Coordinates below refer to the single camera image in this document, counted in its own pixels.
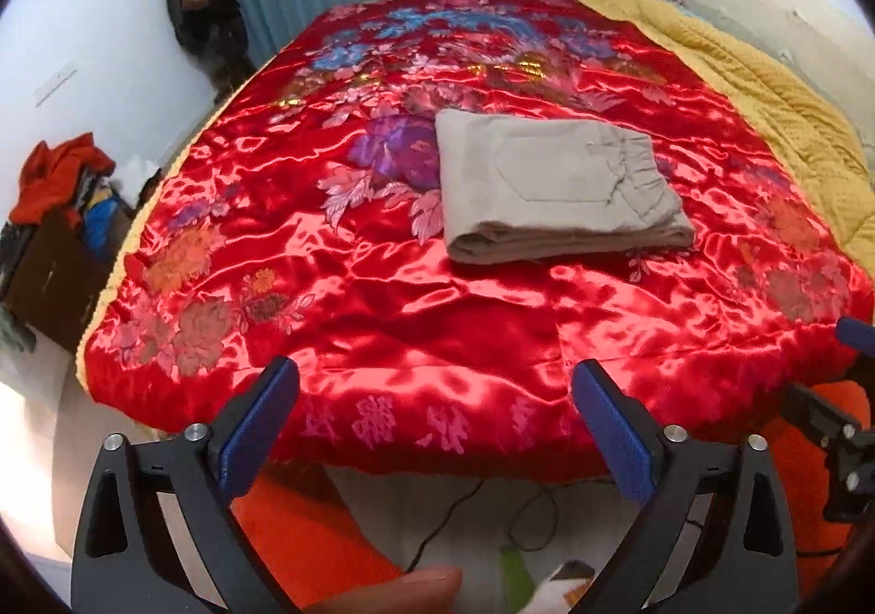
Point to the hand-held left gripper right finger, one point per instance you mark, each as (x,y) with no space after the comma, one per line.
(615,433)

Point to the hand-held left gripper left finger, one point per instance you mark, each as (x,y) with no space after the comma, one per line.
(256,429)

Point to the brown cardboard box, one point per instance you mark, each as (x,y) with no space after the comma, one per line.
(55,286)

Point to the red floral satin blanket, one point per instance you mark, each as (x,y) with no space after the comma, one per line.
(410,313)

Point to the blue cloth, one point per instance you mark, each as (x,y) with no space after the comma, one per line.
(102,221)

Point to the white pillow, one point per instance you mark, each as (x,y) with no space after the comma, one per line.
(765,12)

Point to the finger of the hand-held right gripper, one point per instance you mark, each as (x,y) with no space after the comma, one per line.
(858,334)

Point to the red cloth pile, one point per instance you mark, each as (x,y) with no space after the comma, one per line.
(58,173)

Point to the person's orange trousers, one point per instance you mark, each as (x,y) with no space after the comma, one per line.
(301,532)

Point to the person's left hand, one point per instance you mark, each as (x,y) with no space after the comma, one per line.
(389,590)

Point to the green packet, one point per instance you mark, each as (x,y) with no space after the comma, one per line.
(516,576)

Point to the beige pants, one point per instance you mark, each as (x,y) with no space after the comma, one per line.
(554,183)

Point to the yellow quilt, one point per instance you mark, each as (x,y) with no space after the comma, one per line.
(765,74)

